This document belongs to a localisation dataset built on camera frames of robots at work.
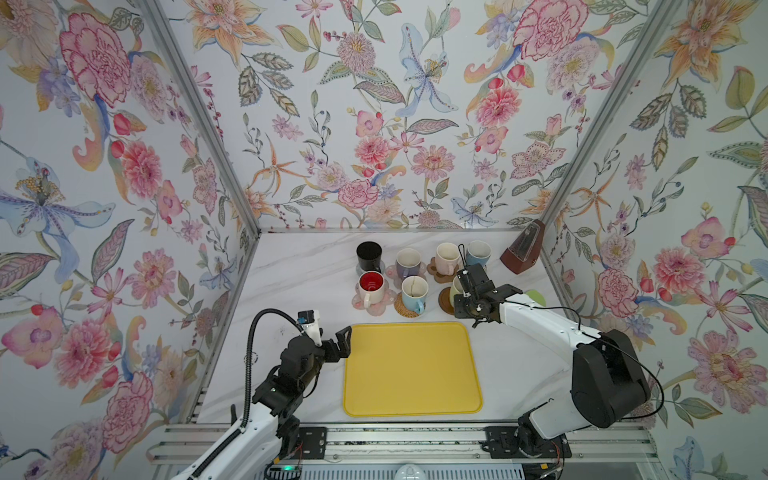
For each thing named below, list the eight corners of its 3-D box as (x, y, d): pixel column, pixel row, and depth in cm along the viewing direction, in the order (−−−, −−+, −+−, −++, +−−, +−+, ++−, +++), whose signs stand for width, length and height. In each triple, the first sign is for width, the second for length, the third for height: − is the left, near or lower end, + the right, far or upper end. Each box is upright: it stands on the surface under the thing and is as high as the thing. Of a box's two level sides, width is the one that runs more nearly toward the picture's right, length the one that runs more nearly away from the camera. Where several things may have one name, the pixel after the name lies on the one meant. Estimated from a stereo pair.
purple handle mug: (401, 284, 106) (403, 270, 100) (394, 263, 112) (394, 248, 106) (423, 279, 108) (425, 265, 101) (414, 259, 114) (416, 244, 107)
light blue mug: (402, 323, 98) (404, 305, 89) (401, 294, 105) (403, 275, 97) (426, 323, 98) (430, 305, 89) (423, 294, 105) (427, 275, 97)
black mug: (354, 276, 109) (351, 257, 101) (362, 257, 115) (361, 238, 106) (376, 282, 107) (375, 263, 99) (383, 262, 113) (383, 243, 105)
